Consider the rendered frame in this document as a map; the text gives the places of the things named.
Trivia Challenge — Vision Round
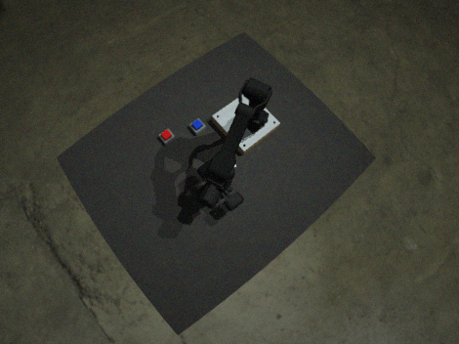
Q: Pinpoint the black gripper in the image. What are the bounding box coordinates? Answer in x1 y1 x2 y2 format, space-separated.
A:
197 161 244 211

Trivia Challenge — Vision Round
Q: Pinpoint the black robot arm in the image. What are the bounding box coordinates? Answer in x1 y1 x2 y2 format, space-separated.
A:
195 77 273 208

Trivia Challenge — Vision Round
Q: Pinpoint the red button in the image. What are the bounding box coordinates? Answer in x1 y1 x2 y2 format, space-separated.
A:
158 129 176 146

